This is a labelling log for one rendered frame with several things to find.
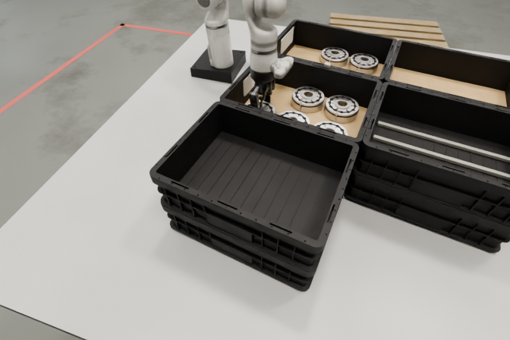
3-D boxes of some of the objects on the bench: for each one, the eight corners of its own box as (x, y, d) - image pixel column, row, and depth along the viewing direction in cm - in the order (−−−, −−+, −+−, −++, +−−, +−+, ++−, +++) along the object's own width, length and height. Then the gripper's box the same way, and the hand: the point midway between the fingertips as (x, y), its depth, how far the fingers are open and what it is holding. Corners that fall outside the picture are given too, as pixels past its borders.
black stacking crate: (167, 228, 83) (156, 203, 74) (223, 155, 102) (220, 128, 93) (306, 297, 70) (314, 275, 62) (341, 199, 89) (351, 173, 81)
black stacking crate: (341, 199, 89) (351, 173, 81) (363, 136, 108) (373, 109, 99) (498, 257, 77) (529, 234, 68) (492, 174, 96) (516, 148, 87)
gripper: (262, 48, 90) (262, 94, 102) (238, 73, 81) (240, 121, 92) (286, 54, 88) (283, 99, 99) (264, 80, 78) (263, 127, 90)
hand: (262, 105), depth 95 cm, fingers open, 5 cm apart
